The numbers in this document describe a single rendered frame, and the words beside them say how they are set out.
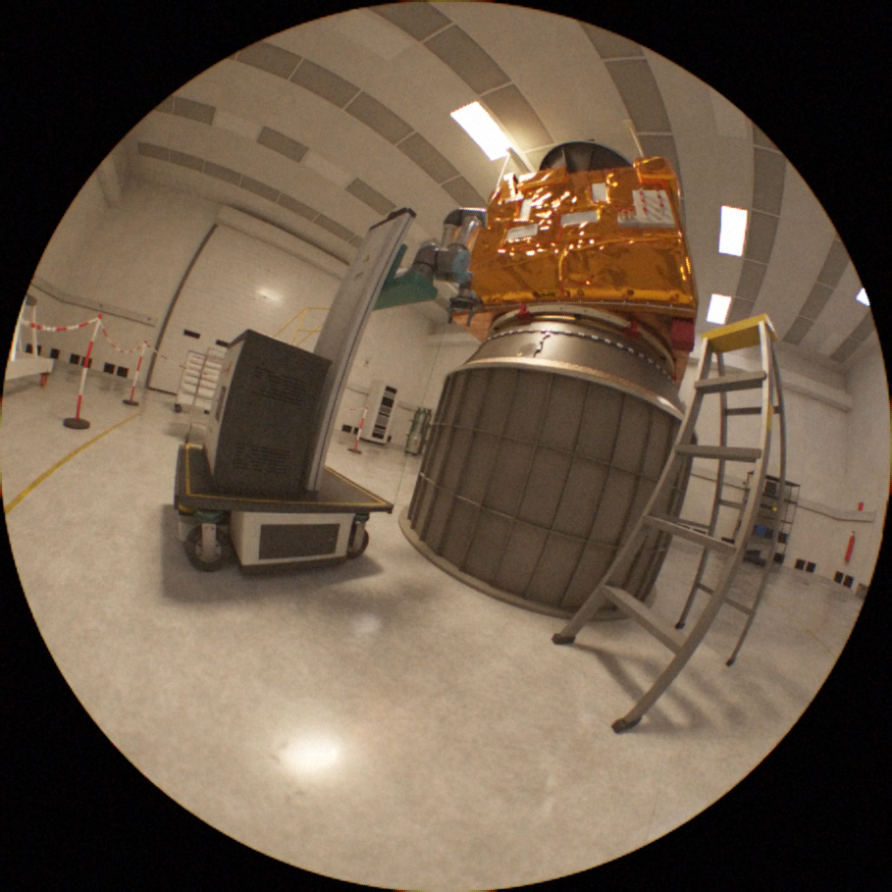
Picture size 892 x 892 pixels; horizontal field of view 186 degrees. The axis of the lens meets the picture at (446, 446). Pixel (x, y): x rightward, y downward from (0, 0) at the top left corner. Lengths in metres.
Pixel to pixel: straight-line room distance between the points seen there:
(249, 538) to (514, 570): 1.17
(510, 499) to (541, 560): 0.34
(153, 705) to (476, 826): 0.67
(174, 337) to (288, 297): 3.42
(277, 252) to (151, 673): 8.86
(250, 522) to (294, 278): 8.18
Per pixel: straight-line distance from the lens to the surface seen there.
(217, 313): 8.23
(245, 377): 0.93
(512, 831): 0.75
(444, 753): 0.77
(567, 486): 1.35
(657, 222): 2.40
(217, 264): 8.63
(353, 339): 1.21
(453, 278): 1.57
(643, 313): 1.90
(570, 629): 1.25
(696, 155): 5.16
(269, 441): 0.98
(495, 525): 1.42
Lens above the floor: 0.67
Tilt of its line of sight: 1 degrees down
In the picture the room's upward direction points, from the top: 16 degrees clockwise
